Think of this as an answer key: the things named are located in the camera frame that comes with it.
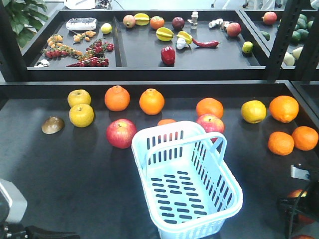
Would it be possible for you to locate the yellow grapefruit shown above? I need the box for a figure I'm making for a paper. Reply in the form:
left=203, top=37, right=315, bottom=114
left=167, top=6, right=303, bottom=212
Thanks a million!
left=241, top=100, right=267, bottom=124

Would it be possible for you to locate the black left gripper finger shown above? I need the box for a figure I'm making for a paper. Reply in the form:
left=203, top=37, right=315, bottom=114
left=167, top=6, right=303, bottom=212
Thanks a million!
left=25, top=226, right=80, bottom=239

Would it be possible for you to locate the light blue plastic basket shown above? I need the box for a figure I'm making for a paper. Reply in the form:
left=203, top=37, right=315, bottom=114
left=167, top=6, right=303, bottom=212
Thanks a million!
left=131, top=120, right=243, bottom=239

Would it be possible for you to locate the red apple bottom left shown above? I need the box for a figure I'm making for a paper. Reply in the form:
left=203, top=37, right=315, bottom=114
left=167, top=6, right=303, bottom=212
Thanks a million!
left=291, top=235, right=316, bottom=239

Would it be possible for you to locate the black wooden produce display stand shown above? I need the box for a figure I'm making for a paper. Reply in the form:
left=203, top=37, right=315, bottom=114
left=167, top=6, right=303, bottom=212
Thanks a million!
left=0, top=9, right=319, bottom=239

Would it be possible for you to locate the black upright shelf post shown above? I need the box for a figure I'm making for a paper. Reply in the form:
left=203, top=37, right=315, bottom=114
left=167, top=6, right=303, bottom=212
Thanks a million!
left=294, top=0, right=319, bottom=81
left=265, top=0, right=302, bottom=81

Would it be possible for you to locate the large orange near divider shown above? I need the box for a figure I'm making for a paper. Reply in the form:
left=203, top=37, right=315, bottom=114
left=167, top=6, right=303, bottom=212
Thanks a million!
left=269, top=95, right=299, bottom=123

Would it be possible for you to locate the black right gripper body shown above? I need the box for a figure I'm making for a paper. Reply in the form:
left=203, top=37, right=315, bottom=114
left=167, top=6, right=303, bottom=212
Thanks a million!
left=277, top=184, right=319, bottom=225

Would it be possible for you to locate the red chili pepper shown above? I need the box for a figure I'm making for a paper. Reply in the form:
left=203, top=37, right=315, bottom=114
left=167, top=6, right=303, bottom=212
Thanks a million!
left=192, top=38, right=221, bottom=48

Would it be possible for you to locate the red apple front left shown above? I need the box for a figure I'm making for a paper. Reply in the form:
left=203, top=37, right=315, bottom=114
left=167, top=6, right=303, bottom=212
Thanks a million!
left=287, top=189, right=307, bottom=198

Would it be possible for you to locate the black upright shelf post left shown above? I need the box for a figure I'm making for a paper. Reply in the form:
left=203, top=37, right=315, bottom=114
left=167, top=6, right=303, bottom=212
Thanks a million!
left=265, top=0, right=302, bottom=81

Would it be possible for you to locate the green potted plant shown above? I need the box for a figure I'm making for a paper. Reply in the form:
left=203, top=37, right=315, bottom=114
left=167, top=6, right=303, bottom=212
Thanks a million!
left=2, top=0, right=48, bottom=48

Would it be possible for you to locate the yellow pear apple upper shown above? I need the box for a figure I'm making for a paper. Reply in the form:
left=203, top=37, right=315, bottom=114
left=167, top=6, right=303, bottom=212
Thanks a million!
left=67, top=89, right=91, bottom=107

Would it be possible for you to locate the red apple behind basket right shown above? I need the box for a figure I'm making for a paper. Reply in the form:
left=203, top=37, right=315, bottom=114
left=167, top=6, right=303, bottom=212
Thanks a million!
left=196, top=114, right=225, bottom=134

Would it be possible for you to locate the yellow pear apple lower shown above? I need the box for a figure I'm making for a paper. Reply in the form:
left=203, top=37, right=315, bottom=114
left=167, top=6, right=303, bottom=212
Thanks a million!
left=69, top=104, right=95, bottom=127

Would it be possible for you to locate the white garlic bulb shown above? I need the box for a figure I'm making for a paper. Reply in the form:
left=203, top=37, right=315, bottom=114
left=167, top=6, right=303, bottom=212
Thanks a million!
left=176, top=37, right=189, bottom=50

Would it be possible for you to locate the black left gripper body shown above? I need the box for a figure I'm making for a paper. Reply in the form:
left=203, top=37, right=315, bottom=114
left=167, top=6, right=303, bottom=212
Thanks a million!
left=0, top=223, right=27, bottom=239

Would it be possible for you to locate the brown half kiwi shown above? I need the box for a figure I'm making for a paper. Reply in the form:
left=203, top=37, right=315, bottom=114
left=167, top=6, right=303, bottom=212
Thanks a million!
left=41, top=116, right=65, bottom=134

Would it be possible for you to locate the orange front right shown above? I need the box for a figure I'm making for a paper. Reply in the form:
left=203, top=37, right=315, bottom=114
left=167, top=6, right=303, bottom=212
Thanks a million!
left=292, top=126, right=319, bottom=151

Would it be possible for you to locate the orange with knob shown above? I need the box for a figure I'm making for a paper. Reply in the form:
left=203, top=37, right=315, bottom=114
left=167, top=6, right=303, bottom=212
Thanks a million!
left=104, top=85, right=130, bottom=112
left=139, top=88, right=165, bottom=115

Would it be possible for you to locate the orange front left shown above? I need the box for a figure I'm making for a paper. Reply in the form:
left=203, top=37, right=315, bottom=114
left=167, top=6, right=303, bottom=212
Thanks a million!
left=268, top=131, right=295, bottom=156

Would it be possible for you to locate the yellow pear apple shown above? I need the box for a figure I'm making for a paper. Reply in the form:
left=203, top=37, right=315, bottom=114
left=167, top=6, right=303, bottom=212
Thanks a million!
left=69, top=104, right=95, bottom=127
left=67, top=89, right=91, bottom=107

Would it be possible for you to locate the orange with knob left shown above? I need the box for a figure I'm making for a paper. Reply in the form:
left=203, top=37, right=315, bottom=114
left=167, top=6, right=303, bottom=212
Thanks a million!
left=104, top=85, right=130, bottom=112

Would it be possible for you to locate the red apple left of basket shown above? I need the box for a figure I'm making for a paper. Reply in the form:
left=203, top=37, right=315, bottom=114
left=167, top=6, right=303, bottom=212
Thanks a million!
left=106, top=119, right=137, bottom=149

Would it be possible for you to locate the orange with knob centre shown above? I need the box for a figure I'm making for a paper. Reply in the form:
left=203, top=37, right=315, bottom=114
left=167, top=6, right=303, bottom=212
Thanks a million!
left=139, top=88, right=165, bottom=115

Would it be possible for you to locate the red bell pepper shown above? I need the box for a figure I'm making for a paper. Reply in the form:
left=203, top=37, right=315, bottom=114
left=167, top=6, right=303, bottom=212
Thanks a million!
left=160, top=46, right=175, bottom=65

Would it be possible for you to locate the black upright shelf post right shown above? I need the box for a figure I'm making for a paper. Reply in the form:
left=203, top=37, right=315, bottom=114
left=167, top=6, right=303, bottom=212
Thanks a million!
left=294, top=0, right=319, bottom=81

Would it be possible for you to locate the white electronic scale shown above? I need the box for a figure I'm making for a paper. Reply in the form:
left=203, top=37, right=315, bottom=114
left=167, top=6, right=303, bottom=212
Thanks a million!
left=66, top=17, right=97, bottom=31

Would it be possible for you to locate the orange far left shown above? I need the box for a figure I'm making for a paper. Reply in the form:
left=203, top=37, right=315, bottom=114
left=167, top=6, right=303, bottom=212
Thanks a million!
left=196, top=98, right=224, bottom=119

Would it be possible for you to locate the small orange behind basket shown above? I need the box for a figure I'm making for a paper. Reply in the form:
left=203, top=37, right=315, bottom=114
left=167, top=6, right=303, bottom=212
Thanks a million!
left=157, top=119, right=176, bottom=126

